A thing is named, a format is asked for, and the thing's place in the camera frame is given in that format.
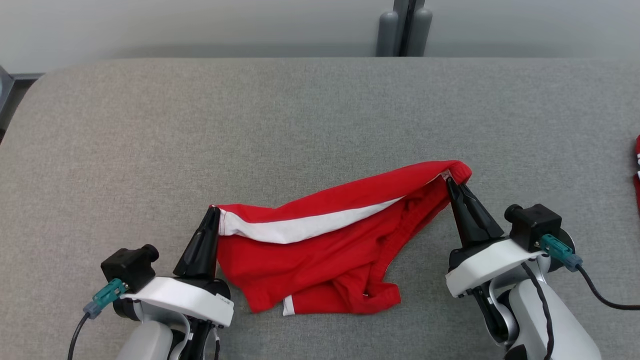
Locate black right camera cable teal plug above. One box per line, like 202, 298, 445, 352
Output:
539, 234, 640, 312

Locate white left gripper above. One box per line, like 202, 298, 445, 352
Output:
120, 206, 235, 328

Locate grey vertical metal post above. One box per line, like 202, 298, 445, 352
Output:
376, 0, 434, 57

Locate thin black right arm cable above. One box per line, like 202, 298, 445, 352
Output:
520, 262, 556, 360

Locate red shorts with white stripe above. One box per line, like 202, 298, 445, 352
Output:
210, 160, 473, 317

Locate red shirt with white sleeves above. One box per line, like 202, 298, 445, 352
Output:
632, 135, 640, 216

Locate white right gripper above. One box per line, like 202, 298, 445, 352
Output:
445, 177, 546, 299

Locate black camera cable teal plug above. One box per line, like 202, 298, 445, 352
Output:
67, 278, 128, 360
539, 234, 640, 312

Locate black left camera cable teal plug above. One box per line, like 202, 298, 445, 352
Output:
67, 278, 128, 360

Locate grey metal frame bar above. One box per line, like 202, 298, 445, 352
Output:
0, 64, 46, 101

